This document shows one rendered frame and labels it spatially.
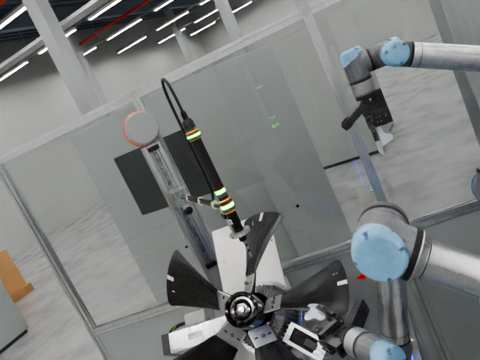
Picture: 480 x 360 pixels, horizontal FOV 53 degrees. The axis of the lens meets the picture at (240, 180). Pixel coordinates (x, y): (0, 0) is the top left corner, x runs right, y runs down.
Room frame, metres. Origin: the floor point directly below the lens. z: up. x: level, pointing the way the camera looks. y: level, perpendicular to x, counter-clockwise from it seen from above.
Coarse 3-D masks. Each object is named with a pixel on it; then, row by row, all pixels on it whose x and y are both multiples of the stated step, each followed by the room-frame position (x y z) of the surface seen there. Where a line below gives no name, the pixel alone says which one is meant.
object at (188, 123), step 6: (186, 114) 1.49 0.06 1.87; (186, 120) 1.48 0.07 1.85; (192, 120) 1.49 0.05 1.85; (186, 126) 1.48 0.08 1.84; (192, 126) 1.48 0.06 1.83; (228, 216) 1.48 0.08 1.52; (234, 216) 1.48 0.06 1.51; (234, 222) 1.48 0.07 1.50; (240, 222) 1.49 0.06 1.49; (234, 228) 1.48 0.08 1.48; (240, 228) 1.48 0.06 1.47; (240, 240) 1.49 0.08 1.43
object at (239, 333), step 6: (228, 324) 1.51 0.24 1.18; (222, 330) 1.50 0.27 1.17; (228, 330) 1.51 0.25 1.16; (234, 330) 1.51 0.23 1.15; (240, 330) 1.51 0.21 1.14; (222, 336) 1.50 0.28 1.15; (228, 336) 1.51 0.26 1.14; (234, 336) 1.51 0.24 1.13; (240, 336) 1.51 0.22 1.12; (228, 342) 1.50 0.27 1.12; (234, 342) 1.51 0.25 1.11; (240, 342) 1.51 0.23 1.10
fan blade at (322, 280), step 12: (336, 264) 1.50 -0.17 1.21; (312, 276) 1.52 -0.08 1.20; (324, 276) 1.48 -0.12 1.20; (336, 276) 1.45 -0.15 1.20; (300, 288) 1.50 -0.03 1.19; (312, 288) 1.46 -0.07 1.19; (324, 288) 1.43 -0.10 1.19; (336, 288) 1.41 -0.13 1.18; (348, 288) 1.39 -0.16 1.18; (288, 300) 1.46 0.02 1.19; (300, 300) 1.43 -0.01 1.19; (312, 300) 1.41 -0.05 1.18; (324, 300) 1.38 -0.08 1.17; (336, 300) 1.37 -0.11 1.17; (348, 300) 1.35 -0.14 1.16; (336, 312) 1.33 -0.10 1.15
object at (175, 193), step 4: (172, 188) 2.13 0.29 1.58; (176, 188) 2.12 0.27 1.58; (180, 188) 2.08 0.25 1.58; (184, 188) 2.05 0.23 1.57; (172, 192) 2.07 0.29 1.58; (176, 192) 2.04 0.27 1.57; (180, 192) 2.04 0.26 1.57; (184, 192) 2.05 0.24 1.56; (188, 192) 2.05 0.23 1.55; (172, 196) 2.05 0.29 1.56; (176, 196) 2.03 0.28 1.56; (180, 196) 2.04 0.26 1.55; (172, 200) 2.08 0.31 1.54; (176, 200) 2.03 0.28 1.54; (180, 200) 2.04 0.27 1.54; (184, 200) 2.04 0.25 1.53; (176, 204) 2.04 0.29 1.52; (180, 204) 2.03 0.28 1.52; (184, 204) 2.04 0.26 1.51
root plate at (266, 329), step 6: (252, 330) 1.46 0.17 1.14; (258, 330) 1.47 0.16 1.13; (264, 330) 1.48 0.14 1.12; (270, 330) 1.48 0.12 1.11; (252, 336) 1.45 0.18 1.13; (258, 336) 1.45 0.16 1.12; (270, 336) 1.46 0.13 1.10; (252, 342) 1.43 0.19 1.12; (258, 342) 1.43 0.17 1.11; (264, 342) 1.44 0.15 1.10
